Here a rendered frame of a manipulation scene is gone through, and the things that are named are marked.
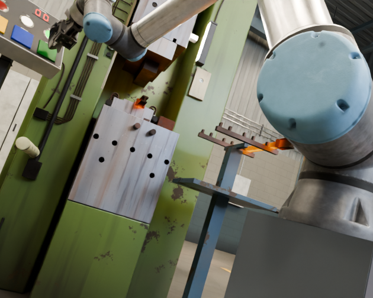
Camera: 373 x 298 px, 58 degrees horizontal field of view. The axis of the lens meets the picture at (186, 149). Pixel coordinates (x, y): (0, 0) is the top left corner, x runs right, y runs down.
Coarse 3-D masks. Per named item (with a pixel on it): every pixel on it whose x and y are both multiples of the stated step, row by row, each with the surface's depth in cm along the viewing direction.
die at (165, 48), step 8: (160, 40) 168; (168, 40) 170; (152, 48) 166; (160, 48) 168; (168, 48) 169; (144, 56) 175; (152, 56) 172; (160, 56) 169; (168, 56) 169; (128, 64) 192; (136, 64) 189; (160, 64) 179; (128, 72) 204; (136, 72) 200; (160, 72) 189; (152, 80) 205
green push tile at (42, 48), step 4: (40, 40) 134; (40, 44) 133; (44, 44) 134; (40, 48) 132; (44, 48) 134; (48, 48) 135; (40, 52) 131; (44, 52) 133; (48, 52) 134; (52, 52) 136; (56, 52) 138; (44, 56) 132; (48, 56) 133; (52, 56) 135; (52, 60) 134
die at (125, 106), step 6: (114, 102) 158; (120, 102) 159; (126, 102) 160; (132, 102) 161; (120, 108) 159; (126, 108) 160; (132, 108) 161; (138, 108) 162; (144, 108) 163; (132, 114) 160; (138, 114) 161; (144, 114) 162; (150, 114) 163; (150, 120) 163
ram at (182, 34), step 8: (144, 0) 167; (152, 0) 169; (160, 0) 170; (136, 8) 176; (144, 8) 167; (152, 8) 168; (136, 16) 165; (144, 16) 167; (184, 24) 173; (192, 24) 175; (176, 32) 172; (184, 32) 173; (176, 40) 171; (184, 40) 173; (192, 40) 197; (176, 48) 176; (184, 48) 174; (176, 56) 185; (168, 64) 199
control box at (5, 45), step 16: (0, 0) 127; (16, 0) 134; (16, 16) 130; (32, 16) 137; (48, 16) 144; (32, 32) 133; (0, 48) 125; (16, 48) 126; (32, 48) 130; (32, 64) 133; (48, 64) 134
